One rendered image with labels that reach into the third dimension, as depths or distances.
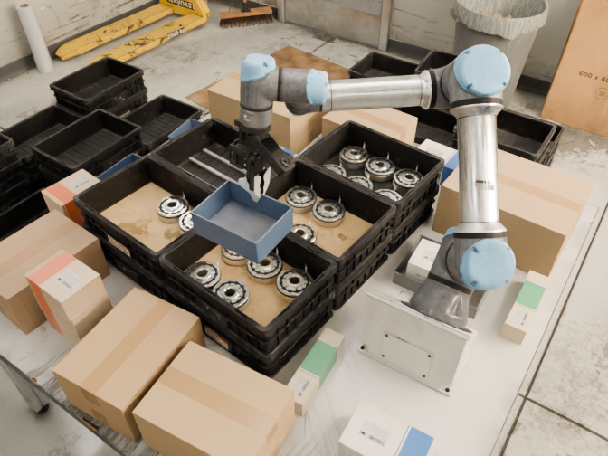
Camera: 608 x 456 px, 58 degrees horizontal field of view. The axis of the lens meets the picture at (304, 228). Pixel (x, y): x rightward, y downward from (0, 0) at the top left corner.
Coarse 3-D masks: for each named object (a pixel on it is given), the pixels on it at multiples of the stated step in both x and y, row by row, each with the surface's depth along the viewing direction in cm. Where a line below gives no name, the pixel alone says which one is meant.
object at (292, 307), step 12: (168, 252) 152; (312, 252) 152; (168, 264) 149; (336, 264) 149; (180, 276) 146; (324, 276) 146; (192, 288) 146; (204, 288) 143; (312, 288) 143; (216, 300) 140; (300, 300) 140; (228, 312) 139; (240, 312) 137; (288, 312) 137; (252, 324) 134; (276, 324) 135; (264, 336) 134
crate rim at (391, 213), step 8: (296, 160) 183; (312, 168) 180; (320, 168) 180; (272, 176) 177; (328, 176) 177; (336, 176) 177; (344, 184) 174; (352, 184) 174; (360, 192) 171; (368, 192) 171; (376, 200) 169; (384, 200) 168; (392, 208) 165; (384, 216) 163; (392, 216) 166; (376, 224) 160; (384, 224) 163; (368, 232) 158; (376, 232) 161; (304, 240) 156; (360, 240) 156; (368, 240) 159; (320, 248) 153; (352, 248) 153; (360, 248) 157; (328, 256) 151; (336, 256) 151; (344, 256) 151
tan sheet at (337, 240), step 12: (300, 216) 178; (348, 216) 178; (324, 228) 174; (336, 228) 174; (348, 228) 174; (360, 228) 174; (324, 240) 170; (336, 240) 170; (348, 240) 170; (336, 252) 166
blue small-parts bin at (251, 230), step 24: (216, 192) 140; (240, 192) 143; (192, 216) 134; (216, 216) 142; (240, 216) 142; (264, 216) 142; (288, 216) 134; (216, 240) 135; (240, 240) 129; (264, 240) 129
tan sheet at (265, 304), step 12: (216, 252) 166; (216, 264) 162; (228, 264) 162; (228, 276) 159; (240, 276) 159; (252, 288) 156; (264, 288) 156; (252, 300) 152; (264, 300) 152; (276, 300) 152; (252, 312) 150; (264, 312) 150; (276, 312) 150; (264, 324) 147
